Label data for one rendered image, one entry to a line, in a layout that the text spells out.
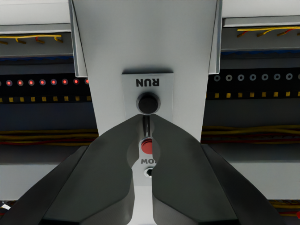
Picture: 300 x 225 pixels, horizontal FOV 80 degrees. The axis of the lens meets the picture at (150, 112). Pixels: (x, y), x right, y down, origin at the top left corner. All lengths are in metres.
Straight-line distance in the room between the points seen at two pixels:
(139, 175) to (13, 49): 0.19
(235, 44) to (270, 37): 0.04
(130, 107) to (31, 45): 0.14
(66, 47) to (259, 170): 0.25
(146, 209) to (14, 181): 0.16
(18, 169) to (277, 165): 0.29
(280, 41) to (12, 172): 0.33
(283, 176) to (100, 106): 0.21
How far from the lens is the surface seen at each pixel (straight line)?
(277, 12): 0.21
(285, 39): 0.25
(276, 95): 0.39
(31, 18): 0.20
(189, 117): 0.16
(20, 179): 0.26
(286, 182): 0.26
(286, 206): 0.55
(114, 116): 0.16
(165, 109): 0.15
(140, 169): 0.19
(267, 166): 0.24
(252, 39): 0.23
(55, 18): 0.19
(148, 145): 0.17
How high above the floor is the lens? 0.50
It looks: 27 degrees up
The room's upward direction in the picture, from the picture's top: 178 degrees clockwise
